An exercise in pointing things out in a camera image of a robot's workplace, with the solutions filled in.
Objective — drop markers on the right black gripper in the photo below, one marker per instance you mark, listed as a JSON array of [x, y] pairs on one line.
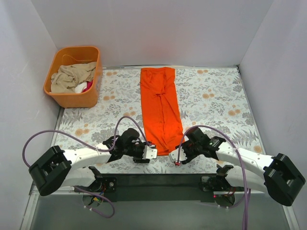
[[185, 152]]

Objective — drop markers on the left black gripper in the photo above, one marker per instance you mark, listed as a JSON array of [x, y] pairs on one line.
[[139, 153]]

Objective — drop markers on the orange t shirt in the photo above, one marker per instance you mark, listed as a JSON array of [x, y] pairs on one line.
[[160, 111]]

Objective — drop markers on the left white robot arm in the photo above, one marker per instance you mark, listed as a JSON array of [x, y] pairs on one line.
[[58, 167]]

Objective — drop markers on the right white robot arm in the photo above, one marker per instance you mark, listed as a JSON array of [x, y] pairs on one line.
[[223, 149]]

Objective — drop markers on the floral table mat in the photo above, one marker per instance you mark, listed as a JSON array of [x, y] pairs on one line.
[[212, 98]]

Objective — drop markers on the pink garment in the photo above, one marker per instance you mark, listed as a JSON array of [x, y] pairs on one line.
[[88, 86]]

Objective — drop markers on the white garment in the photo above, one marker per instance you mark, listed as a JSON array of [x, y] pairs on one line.
[[81, 87]]

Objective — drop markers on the orange plastic basket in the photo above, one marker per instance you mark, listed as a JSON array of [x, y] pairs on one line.
[[76, 55]]

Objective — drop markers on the beige t shirt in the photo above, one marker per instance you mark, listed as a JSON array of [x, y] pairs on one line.
[[69, 76]]

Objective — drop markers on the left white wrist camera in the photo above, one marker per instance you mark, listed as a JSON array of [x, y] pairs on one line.
[[149, 152]]

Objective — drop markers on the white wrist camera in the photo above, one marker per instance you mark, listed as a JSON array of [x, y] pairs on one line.
[[149, 152], [178, 156]]

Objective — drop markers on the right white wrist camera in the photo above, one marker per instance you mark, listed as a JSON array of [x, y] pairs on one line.
[[178, 156]]

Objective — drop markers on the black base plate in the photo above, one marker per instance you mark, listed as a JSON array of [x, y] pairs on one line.
[[163, 187]]

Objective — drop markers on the aluminium frame rail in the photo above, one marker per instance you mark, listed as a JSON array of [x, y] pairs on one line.
[[272, 183]]

